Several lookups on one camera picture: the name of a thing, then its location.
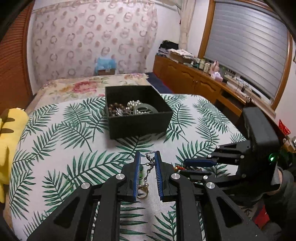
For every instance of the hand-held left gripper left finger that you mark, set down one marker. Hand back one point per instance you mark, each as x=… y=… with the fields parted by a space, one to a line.
x=137 y=176

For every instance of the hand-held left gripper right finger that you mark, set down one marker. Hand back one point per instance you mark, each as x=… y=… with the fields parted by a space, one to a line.
x=159 y=176

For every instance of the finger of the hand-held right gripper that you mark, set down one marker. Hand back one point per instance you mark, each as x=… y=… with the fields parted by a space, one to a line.
x=201 y=162
x=194 y=173

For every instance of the small red gold charm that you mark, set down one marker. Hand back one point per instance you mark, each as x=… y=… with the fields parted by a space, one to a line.
x=177 y=168

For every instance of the black jewelry box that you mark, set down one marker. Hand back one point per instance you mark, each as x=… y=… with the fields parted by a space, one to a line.
x=138 y=126

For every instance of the silver ornament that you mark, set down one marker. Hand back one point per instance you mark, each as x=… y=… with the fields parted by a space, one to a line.
x=120 y=112

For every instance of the green jade bangle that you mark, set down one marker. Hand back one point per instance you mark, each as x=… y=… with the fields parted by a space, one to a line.
x=144 y=110

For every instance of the person's right forearm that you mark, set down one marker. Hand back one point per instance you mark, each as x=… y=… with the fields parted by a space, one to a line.
x=286 y=185

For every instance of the red packet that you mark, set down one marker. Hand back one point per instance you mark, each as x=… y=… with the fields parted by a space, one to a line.
x=284 y=127

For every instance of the white power strip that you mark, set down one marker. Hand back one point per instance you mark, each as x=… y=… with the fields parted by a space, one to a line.
x=231 y=75

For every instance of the leaf print tablecloth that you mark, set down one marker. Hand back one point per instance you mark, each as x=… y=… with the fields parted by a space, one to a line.
x=69 y=150

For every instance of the pink tissue box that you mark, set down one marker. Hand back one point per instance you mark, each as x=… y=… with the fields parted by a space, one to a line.
x=217 y=76

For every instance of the red cloth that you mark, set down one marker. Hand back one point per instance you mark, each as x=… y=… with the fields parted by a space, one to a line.
x=261 y=216

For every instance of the pink figurine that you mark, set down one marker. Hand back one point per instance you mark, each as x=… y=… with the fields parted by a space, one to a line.
x=214 y=67

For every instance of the cream jar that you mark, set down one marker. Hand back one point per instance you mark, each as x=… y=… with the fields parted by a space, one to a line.
x=207 y=67

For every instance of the wooden cabinet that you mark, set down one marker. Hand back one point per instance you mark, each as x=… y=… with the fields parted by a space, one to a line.
x=185 y=76

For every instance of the grey window blind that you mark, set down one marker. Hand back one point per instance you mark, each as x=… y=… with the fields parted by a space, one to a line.
x=245 y=46

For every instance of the dark blue sheet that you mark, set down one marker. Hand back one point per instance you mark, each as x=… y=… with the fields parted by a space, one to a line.
x=157 y=82

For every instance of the white bottle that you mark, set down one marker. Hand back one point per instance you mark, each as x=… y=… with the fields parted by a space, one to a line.
x=202 y=64

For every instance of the floral bedspread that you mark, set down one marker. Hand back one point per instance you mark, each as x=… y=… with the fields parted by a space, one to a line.
x=76 y=88

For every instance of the cardboard box with papers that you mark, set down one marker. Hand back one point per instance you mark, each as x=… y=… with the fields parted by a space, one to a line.
x=180 y=56

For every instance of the small brown cardboard box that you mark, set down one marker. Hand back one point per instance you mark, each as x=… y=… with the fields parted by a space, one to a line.
x=106 y=71

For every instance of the blue plastic bag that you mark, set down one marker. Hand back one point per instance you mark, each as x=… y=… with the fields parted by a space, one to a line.
x=105 y=63

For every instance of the pile of dark clothes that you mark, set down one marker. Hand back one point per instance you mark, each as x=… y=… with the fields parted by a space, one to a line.
x=168 y=45

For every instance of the cream tied curtain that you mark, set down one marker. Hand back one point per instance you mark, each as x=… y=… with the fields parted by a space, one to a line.
x=186 y=27

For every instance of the yellow plush toy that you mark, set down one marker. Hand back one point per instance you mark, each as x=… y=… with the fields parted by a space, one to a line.
x=9 y=143

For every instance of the circle patterned curtain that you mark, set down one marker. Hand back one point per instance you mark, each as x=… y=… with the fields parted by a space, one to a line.
x=81 y=39

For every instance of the wooden louvre wardrobe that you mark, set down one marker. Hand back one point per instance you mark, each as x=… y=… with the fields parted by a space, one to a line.
x=13 y=58

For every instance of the wooden window frame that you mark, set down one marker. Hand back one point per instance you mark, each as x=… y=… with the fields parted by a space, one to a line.
x=205 y=31

